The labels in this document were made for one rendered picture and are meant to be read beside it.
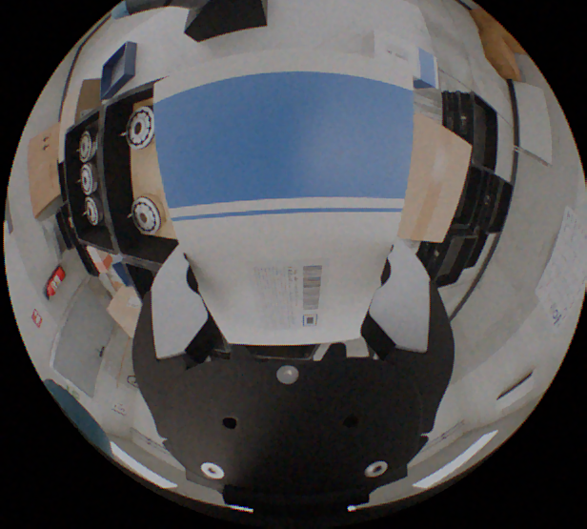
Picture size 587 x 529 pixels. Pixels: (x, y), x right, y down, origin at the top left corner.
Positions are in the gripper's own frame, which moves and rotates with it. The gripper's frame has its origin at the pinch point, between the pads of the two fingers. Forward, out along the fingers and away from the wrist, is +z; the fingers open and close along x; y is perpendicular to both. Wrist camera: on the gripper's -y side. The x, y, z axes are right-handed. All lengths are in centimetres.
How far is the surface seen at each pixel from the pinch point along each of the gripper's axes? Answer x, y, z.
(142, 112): -31.2, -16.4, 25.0
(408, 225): 28.1, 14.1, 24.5
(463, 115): 85, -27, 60
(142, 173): -35.9, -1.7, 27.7
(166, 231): -32.8, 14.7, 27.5
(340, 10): 16, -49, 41
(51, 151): -291, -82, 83
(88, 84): -71, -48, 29
